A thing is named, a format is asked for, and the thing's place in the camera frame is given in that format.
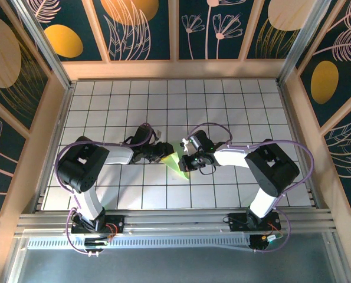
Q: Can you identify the light green paper sheet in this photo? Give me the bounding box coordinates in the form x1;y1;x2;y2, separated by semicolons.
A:
162;149;191;180

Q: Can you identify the black electronics board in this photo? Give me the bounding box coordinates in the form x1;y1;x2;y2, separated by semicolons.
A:
83;237;110;248

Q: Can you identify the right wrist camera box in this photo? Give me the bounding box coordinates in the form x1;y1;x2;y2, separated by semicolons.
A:
180;137;194;154

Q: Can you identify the long aluminium mounting rail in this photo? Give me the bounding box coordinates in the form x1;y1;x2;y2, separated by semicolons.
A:
14;208;337;237

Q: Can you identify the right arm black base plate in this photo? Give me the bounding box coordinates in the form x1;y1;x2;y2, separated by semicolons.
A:
228;212;282;233

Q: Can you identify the white slotted cable duct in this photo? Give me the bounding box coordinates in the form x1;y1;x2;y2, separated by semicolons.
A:
26;236;252;251

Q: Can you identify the aluminium side rail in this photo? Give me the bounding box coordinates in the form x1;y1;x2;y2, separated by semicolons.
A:
277;79;323;210
21;82;76;215

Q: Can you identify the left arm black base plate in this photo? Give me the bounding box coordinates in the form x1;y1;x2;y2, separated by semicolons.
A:
71;214;125;236

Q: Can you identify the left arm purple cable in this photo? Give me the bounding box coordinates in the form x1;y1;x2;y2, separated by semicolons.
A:
55;122;160;256

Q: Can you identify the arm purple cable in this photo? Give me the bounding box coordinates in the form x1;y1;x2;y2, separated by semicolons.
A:
185;122;316;255
55;122;160;256

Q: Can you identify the round black electronics mount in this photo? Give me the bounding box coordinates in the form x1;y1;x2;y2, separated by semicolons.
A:
248;234;284;253

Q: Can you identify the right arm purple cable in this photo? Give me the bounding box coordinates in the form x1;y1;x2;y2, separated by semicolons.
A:
185;122;316;255

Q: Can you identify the aluminium frame post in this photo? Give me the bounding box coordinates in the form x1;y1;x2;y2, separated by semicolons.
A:
276;0;340;86
11;0;76;89

